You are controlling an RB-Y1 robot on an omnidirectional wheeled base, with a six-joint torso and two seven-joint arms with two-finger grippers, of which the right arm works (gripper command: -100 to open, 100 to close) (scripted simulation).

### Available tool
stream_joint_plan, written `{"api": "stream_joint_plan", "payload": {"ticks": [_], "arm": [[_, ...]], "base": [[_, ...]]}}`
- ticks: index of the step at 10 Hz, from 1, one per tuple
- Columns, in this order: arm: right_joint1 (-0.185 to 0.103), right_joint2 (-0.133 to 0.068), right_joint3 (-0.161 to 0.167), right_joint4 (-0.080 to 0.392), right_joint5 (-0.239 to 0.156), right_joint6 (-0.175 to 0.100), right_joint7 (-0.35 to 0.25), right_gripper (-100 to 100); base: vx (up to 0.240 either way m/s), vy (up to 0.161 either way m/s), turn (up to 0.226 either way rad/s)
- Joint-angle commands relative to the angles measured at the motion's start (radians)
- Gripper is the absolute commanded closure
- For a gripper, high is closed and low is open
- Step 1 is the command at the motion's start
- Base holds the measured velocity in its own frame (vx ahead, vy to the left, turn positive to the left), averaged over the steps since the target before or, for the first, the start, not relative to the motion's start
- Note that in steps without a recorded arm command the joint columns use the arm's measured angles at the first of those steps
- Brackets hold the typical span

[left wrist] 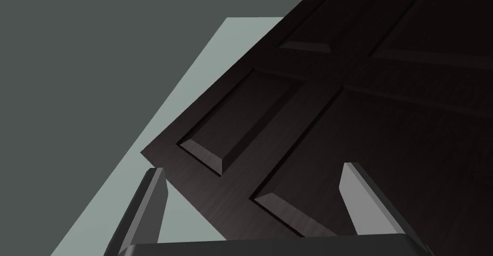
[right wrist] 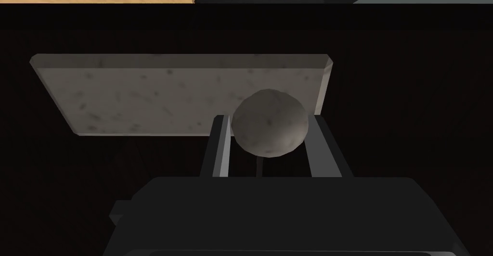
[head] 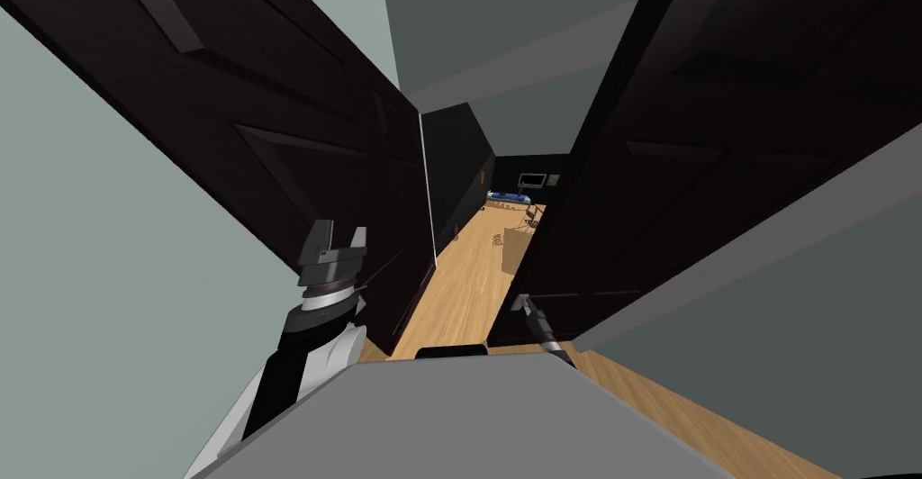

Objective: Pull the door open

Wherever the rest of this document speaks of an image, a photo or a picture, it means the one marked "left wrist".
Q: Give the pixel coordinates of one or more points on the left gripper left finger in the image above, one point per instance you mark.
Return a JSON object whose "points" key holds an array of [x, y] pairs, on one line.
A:
{"points": [[144, 213]]}

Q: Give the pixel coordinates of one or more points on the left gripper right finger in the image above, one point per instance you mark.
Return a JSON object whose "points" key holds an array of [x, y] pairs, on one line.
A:
{"points": [[368, 206]]}

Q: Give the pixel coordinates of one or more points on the dark brown panelled door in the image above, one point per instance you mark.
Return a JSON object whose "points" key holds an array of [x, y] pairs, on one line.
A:
{"points": [[346, 113]]}

